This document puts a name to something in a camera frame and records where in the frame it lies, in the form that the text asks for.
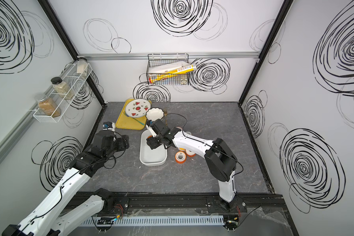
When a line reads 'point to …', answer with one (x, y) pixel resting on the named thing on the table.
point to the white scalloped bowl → (154, 114)
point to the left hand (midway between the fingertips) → (121, 137)
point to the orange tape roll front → (190, 153)
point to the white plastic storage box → (151, 157)
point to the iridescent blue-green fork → (135, 119)
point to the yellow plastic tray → (126, 121)
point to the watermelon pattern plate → (137, 107)
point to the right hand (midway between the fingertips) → (152, 139)
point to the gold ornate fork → (165, 113)
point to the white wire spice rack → (75, 81)
